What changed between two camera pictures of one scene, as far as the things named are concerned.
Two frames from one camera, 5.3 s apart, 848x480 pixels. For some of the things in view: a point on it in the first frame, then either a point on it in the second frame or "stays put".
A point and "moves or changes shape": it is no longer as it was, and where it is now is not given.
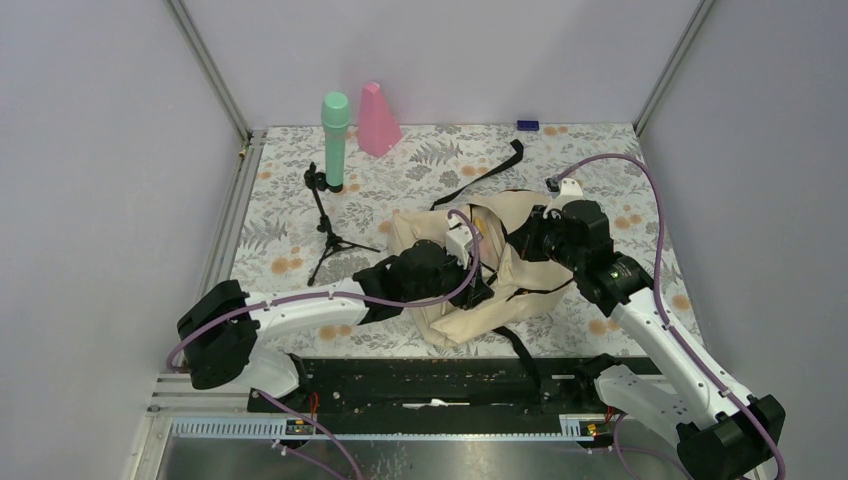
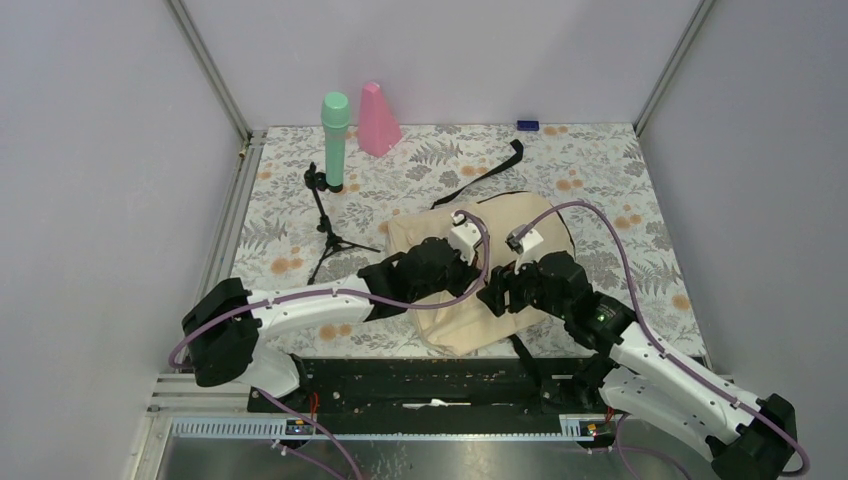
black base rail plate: (510, 386) stays put
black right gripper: (528, 233) → (504, 279)
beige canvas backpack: (516, 283) moves or changes shape
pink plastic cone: (378, 129) stays put
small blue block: (527, 125) stays put
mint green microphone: (335, 116) stays put
